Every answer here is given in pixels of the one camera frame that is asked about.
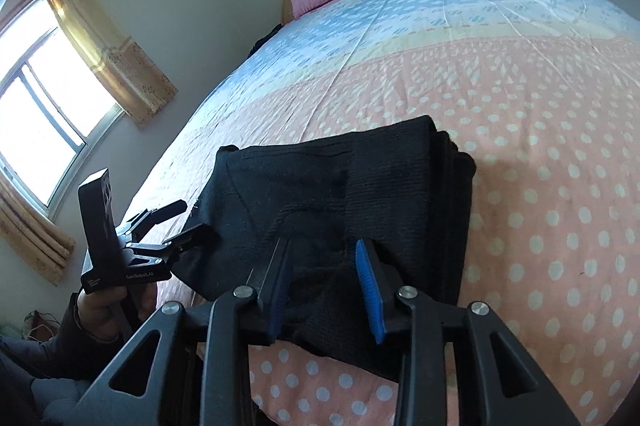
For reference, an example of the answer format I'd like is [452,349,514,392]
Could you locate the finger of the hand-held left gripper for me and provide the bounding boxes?
[120,200,188,243]
[125,223,221,267]

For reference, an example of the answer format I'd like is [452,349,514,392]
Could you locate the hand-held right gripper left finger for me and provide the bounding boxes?
[75,238,293,426]

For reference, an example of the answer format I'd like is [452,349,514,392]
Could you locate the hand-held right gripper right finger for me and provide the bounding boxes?
[354,238,601,426]

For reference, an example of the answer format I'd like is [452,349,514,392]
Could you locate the black pants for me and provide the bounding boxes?
[172,115,477,382]

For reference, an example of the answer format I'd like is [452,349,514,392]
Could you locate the person's left forearm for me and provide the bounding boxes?
[30,296,131,382]

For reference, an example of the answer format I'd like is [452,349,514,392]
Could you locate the person's left hand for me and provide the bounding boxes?
[77,282,161,332]

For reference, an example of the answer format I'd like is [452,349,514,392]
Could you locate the yellow patterned curtain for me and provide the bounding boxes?
[39,0,179,127]
[0,178,76,287]

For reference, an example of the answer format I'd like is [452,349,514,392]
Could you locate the window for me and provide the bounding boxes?
[0,0,123,207]

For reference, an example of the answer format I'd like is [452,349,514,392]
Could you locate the person's leg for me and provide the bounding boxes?
[0,336,96,426]

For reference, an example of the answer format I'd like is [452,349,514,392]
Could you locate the dark cloth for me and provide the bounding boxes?
[248,23,283,57]

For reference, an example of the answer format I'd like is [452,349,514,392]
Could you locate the polka dot bed sheet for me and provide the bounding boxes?
[122,0,640,426]

